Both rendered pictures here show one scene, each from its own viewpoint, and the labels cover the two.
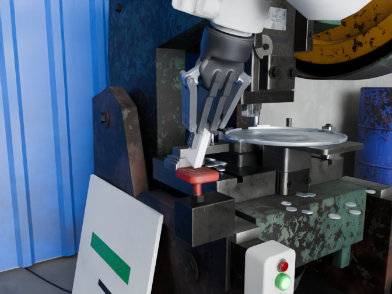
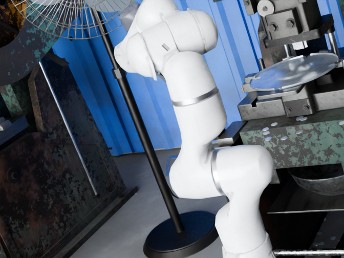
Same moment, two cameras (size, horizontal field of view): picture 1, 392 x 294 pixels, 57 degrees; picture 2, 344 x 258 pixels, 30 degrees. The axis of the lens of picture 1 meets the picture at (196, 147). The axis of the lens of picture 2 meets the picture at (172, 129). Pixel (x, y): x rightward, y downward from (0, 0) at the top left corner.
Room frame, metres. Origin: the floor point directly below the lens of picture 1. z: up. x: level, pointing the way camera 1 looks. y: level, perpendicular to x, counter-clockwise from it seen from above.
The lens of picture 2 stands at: (-0.19, -1.91, 1.38)
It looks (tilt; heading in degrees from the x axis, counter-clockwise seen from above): 18 degrees down; 70
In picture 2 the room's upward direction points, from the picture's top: 20 degrees counter-clockwise
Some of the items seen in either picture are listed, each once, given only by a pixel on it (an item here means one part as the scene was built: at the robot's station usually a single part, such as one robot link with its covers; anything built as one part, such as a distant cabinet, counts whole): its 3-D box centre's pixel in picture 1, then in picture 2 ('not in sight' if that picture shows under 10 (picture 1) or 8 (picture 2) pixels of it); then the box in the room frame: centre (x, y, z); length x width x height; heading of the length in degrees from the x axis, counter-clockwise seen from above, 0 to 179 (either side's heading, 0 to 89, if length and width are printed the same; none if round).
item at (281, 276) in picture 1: (282, 281); not in sight; (0.56, -0.15, 0.58); 0.03 x 0.01 x 0.03; 124
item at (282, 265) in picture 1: (283, 265); not in sight; (0.56, -0.15, 0.61); 0.02 x 0.01 x 0.02; 124
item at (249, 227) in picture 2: not in sight; (243, 195); (0.38, -0.65, 0.71); 0.18 x 0.11 x 0.25; 133
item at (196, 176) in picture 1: (196, 190); not in sight; (0.62, 0.00, 0.72); 0.07 x 0.06 x 0.08; 34
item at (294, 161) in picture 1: (297, 164); (294, 95); (0.85, -0.24, 0.72); 0.25 x 0.14 x 0.14; 34
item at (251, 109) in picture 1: (252, 109); (300, 42); (0.98, -0.15, 0.84); 0.05 x 0.03 x 0.04; 124
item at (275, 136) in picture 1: (283, 135); (293, 71); (0.88, -0.22, 0.78); 0.29 x 0.29 x 0.01
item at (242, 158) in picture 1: (247, 151); (310, 73); (0.99, -0.14, 0.72); 0.20 x 0.16 x 0.03; 124
